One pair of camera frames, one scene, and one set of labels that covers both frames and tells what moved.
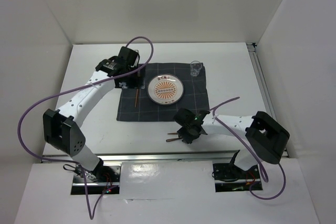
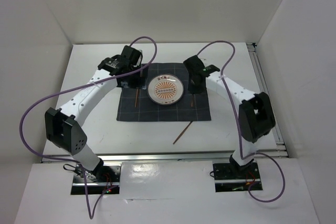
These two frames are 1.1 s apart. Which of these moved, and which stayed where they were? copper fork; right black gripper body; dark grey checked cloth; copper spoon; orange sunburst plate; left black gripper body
Moved: right black gripper body; copper spoon
Stayed: left black gripper body; dark grey checked cloth; orange sunburst plate; copper fork
